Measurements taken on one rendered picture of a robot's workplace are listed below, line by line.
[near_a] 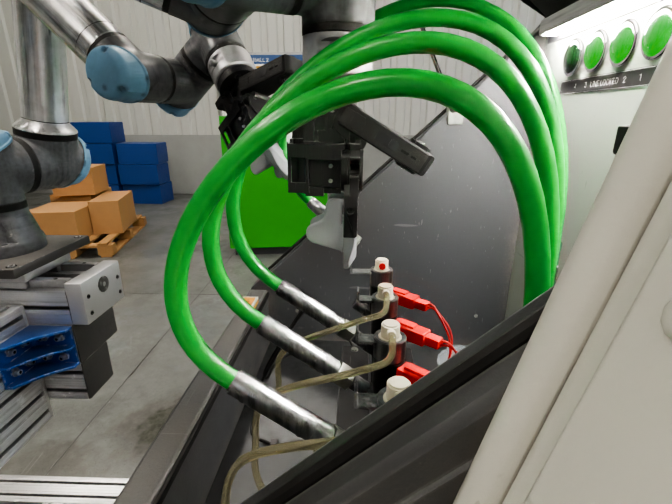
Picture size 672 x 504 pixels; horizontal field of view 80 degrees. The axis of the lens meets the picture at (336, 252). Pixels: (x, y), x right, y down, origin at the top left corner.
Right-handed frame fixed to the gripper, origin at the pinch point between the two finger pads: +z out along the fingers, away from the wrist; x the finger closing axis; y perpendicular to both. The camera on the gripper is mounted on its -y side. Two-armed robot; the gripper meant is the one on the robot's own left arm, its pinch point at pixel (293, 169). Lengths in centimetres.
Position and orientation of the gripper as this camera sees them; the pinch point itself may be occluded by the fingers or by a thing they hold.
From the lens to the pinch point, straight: 60.9
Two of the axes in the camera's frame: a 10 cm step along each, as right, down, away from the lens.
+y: -6.6, 5.3, 5.4
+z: 4.3, 8.5, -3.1
